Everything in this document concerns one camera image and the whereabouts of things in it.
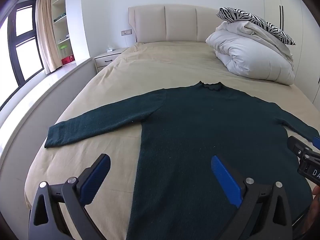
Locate dark green knit sweater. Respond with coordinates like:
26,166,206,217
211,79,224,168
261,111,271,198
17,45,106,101
45,83,318,239

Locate person's right hand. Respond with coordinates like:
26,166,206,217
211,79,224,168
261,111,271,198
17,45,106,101
308,186,320,225

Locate white folded duvet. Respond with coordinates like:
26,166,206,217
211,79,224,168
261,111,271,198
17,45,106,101
206,21,295,85

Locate beige curtain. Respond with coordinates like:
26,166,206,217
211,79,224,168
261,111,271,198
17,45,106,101
35,0,62,74

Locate red storage box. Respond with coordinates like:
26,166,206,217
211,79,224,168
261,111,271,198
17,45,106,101
61,54,75,65

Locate white wardrobe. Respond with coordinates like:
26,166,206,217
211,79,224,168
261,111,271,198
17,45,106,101
264,0,319,108

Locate black framed window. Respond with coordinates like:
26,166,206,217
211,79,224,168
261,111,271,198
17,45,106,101
0,0,44,108

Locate white bedside table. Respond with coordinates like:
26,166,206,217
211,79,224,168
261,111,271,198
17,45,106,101
94,48,127,72

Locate zebra print pillow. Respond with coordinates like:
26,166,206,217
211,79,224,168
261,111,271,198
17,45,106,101
217,7,296,46

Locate beige bed sheet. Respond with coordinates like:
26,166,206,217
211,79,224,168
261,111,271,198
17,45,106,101
24,42,319,239

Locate beige upholstered headboard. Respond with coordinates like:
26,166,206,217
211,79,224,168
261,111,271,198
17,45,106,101
128,4,222,43

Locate white open bookshelf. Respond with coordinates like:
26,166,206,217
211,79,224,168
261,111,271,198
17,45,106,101
51,0,73,60

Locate wall power socket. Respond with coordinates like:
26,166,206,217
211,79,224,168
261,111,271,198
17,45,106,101
121,29,132,36

